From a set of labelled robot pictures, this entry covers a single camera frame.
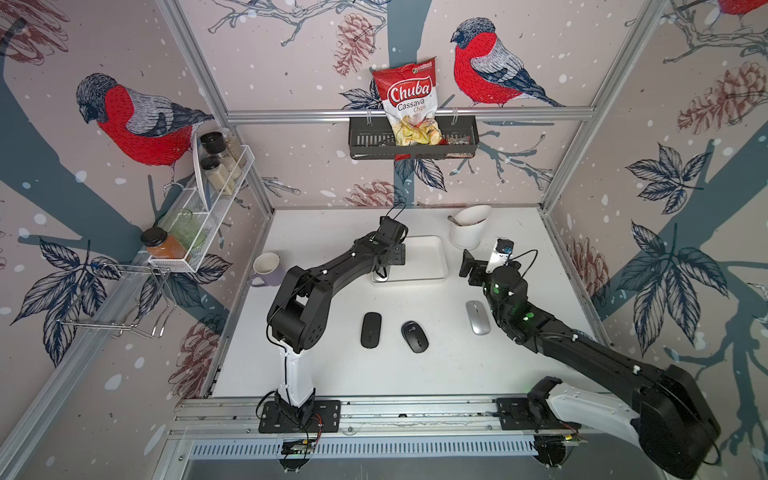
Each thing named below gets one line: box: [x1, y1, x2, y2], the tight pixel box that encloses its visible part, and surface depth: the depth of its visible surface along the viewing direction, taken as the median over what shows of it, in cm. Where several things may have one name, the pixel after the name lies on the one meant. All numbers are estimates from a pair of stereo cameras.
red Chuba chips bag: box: [372, 57, 447, 147], surface depth 84 cm
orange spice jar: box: [140, 226, 187, 259], surface depth 62 cm
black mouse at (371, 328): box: [360, 312, 382, 349], surface depth 89 cm
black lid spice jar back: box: [200, 128, 247, 169], surface depth 83 cm
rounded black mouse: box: [401, 320, 430, 353], surface depth 87 cm
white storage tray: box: [389, 235, 449, 282], surface depth 107 cm
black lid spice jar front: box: [201, 156, 236, 195], surface depth 79 cm
